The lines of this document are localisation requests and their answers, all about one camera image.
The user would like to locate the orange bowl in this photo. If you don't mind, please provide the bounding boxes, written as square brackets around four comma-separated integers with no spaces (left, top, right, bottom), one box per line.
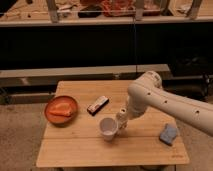
[44,96,78,125]

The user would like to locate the grey metal bench rail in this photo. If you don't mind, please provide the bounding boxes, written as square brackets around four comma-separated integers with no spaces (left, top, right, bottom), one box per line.
[0,64,169,87]

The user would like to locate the red object on shelf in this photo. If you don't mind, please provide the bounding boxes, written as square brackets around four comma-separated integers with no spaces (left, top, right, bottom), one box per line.
[101,0,135,17]

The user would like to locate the white paper cup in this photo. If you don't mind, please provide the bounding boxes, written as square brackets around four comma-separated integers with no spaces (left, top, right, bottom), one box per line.
[99,118,118,141]

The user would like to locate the black hanging cable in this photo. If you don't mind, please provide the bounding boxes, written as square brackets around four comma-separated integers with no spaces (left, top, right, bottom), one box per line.
[132,15,139,80]

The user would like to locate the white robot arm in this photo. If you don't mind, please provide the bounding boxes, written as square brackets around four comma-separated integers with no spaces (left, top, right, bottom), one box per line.
[126,71,213,137]

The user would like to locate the blue sponge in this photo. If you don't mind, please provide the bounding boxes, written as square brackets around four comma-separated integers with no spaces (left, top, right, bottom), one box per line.
[159,124,178,146]

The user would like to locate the wooden table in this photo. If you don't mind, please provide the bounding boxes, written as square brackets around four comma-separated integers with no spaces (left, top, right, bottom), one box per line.
[36,80,189,168]

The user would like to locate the orange food piece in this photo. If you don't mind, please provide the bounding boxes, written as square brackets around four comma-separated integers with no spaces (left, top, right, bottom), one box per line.
[50,103,72,117]

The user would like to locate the clear plastic bottle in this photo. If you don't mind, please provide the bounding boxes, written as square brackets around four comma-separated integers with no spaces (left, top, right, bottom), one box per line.
[116,108,128,134]

